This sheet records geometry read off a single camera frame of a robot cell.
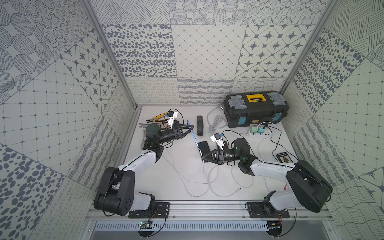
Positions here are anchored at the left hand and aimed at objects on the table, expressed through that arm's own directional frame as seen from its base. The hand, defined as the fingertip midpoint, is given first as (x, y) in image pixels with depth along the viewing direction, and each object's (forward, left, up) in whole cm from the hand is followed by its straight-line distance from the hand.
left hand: (189, 125), depth 74 cm
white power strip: (+14, -51, -26) cm, 59 cm away
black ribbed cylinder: (+21, -5, -27) cm, 34 cm away
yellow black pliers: (+25, +29, -26) cm, 46 cm away
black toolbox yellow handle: (+25, -42, -13) cm, 51 cm away
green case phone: (+3, -8, -27) cm, 28 cm away
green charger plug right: (+14, -46, -22) cm, 53 cm away
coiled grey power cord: (+24, -20, -28) cm, 42 cm away
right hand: (-14, -7, -10) cm, 18 cm away
